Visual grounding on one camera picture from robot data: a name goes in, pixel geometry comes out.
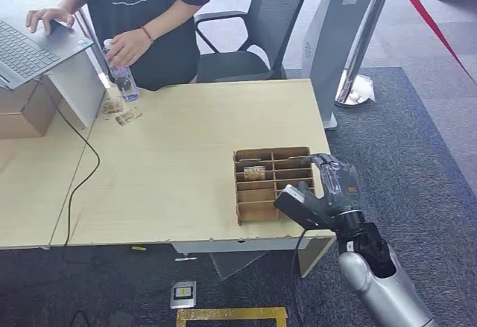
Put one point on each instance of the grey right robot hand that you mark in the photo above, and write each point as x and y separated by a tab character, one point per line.
340	186

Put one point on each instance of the person's right hand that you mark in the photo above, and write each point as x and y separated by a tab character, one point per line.
48	18

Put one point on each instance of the person's left hand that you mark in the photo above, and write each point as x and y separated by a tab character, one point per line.
127	47

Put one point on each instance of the clear plastic water bottle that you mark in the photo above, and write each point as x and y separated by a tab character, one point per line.
124	80

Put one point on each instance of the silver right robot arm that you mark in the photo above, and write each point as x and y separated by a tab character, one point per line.
376	285

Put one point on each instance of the person's left forearm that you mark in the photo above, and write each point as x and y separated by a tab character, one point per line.
171	19

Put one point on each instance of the person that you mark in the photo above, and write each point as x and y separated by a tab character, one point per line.
156	14

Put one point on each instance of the brown printed card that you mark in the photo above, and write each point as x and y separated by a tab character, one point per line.
111	107
254	173
127	116

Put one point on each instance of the brown wooden card organizer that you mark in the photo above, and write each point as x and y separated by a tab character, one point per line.
256	199

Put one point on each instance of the grey laptop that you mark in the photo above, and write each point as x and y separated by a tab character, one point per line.
33	51

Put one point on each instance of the white angled stand board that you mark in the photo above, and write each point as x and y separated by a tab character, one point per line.
80	90

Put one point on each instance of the white desk leg panel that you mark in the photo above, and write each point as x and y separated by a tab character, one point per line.
315	258

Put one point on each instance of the brown cardboard box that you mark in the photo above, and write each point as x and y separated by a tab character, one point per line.
26	110

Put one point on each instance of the clear plastic bag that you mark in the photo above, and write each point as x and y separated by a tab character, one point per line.
363	90

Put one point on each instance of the grey kiosk stand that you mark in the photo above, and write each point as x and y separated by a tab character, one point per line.
331	48

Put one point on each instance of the chrome stanchion pole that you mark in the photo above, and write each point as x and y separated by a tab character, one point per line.
363	38

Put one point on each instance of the black mesh office chair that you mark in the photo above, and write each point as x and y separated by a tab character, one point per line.
260	28

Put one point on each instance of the small yellow tape strip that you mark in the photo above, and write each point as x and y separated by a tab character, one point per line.
138	248

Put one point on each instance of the red barrier belt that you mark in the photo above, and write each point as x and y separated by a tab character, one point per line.
429	19

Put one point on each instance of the small white tape strip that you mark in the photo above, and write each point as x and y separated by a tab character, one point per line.
186	259

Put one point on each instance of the grey floor marker tile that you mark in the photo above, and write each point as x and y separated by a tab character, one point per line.
183	294

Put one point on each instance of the dark wrist camera box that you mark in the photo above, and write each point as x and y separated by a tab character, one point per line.
298	207

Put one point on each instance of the yellow floor tape frame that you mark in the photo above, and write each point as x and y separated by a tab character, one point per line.
231	314

